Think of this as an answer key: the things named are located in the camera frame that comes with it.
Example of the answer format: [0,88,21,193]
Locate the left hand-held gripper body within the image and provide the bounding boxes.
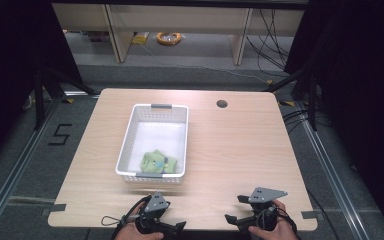
[134,190,172,235]

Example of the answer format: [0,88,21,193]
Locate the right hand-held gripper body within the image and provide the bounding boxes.
[236,186,289,232]

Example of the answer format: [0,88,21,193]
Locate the plain green mitten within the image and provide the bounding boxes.
[163,157,178,174]

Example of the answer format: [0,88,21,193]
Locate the green mitten with face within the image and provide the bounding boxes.
[140,149,170,174]

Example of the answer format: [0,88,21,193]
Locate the white plastic basket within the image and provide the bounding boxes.
[114,103,190,185]

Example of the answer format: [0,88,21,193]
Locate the person's left hand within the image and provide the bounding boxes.
[113,201,165,240]

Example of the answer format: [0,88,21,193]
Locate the person's right hand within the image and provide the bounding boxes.
[247,199,298,240]

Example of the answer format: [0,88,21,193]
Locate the grey tape strip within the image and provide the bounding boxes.
[301,210,318,221]
[41,203,67,217]

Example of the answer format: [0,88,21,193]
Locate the black metal stand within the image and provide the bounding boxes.
[262,65,318,132]
[32,65,98,132]

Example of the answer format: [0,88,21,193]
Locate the black curtain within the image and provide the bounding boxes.
[283,0,384,231]
[0,0,84,172]

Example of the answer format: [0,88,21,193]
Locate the yellow packet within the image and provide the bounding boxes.
[131,31,151,46]

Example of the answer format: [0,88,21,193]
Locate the light wooden desk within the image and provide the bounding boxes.
[52,3,306,66]

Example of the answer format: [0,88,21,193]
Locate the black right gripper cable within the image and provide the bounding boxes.
[275,205,302,240]

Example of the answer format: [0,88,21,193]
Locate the aluminium floor rail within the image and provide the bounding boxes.
[0,97,62,232]
[299,101,363,240]

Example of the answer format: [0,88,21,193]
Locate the black floor cables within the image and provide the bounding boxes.
[281,107,333,135]

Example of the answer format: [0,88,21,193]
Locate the thin white floor cable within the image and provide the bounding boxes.
[139,42,272,84]

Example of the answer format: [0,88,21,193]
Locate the black hanging cables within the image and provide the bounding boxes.
[245,9,292,72]

